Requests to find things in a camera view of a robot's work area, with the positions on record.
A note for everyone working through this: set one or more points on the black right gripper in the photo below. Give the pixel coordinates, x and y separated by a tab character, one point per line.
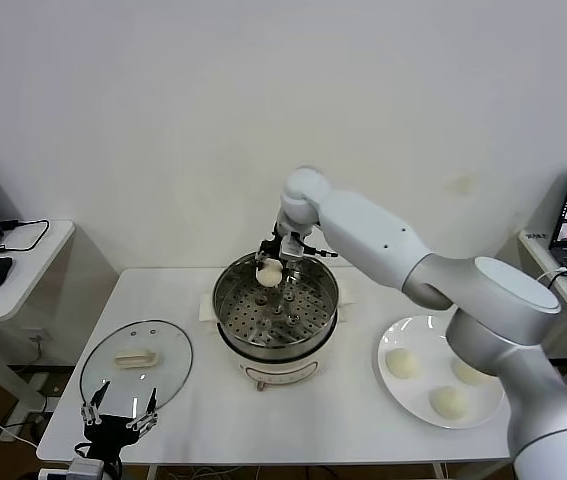
273	247

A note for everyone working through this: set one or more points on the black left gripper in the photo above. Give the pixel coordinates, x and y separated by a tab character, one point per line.
110	432

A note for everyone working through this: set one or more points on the white steamed baozi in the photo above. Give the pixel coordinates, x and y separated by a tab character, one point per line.
470	374
403	362
269	275
449	401

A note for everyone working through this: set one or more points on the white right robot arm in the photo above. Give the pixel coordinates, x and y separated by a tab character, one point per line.
363	225

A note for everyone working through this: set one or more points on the stainless steel steamer basket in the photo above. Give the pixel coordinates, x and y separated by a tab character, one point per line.
275	315

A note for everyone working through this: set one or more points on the cream electric cooking pot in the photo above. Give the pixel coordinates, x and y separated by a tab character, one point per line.
278	372

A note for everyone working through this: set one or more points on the white side table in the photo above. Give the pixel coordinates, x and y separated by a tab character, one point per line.
533	247
38	260

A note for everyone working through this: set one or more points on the white round plate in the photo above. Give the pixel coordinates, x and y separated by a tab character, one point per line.
413	395

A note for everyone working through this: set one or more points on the small printed label sticker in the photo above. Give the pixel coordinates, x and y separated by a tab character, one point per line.
536	236

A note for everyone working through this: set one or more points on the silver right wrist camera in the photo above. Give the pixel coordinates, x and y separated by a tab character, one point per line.
293	247

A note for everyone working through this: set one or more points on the white wall socket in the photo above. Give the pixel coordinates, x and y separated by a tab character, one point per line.
38	346

